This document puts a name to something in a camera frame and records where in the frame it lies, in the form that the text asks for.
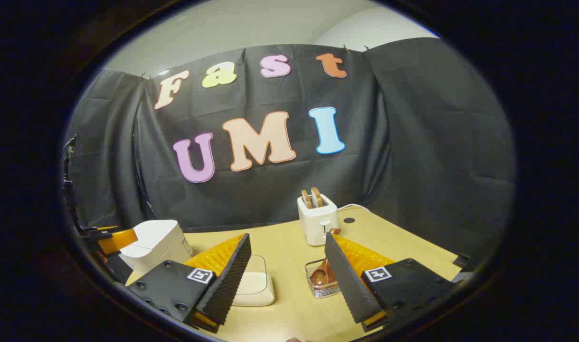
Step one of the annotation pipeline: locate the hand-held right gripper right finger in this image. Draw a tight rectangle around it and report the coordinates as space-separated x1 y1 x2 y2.
324 232 456 332

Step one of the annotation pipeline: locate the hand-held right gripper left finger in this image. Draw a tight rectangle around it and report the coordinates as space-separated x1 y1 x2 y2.
126 233 252 333

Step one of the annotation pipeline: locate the brown wooden spoon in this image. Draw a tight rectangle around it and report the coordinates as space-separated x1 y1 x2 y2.
311 228 342 288

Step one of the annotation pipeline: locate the clear chopstick holder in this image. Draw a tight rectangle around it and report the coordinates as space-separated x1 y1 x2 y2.
304 259 342 299

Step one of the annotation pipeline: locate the clear container of rice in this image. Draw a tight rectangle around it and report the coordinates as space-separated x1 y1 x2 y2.
232 255 275 307

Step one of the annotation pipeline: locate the white rice cooker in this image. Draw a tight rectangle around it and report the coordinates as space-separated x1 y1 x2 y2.
119 219 193 274

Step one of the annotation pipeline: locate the white toaster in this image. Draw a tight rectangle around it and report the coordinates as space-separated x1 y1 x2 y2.
297 194 340 247

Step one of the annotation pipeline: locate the black backdrop cloth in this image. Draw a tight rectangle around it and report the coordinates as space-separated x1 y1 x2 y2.
64 37 516 266

